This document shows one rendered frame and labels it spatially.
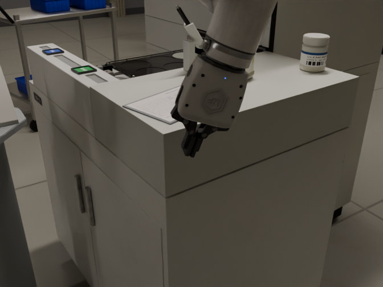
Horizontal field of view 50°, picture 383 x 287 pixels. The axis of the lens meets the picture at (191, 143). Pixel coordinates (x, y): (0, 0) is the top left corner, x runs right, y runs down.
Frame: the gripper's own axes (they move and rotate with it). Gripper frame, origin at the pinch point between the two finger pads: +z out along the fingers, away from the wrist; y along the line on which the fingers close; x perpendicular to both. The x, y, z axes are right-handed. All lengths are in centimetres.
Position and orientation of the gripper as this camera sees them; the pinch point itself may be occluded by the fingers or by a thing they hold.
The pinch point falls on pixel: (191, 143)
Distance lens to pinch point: 71.7
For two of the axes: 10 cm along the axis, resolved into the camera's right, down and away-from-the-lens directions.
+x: -2.0, -4.8, 8.6
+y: 9.2, 2.1, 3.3
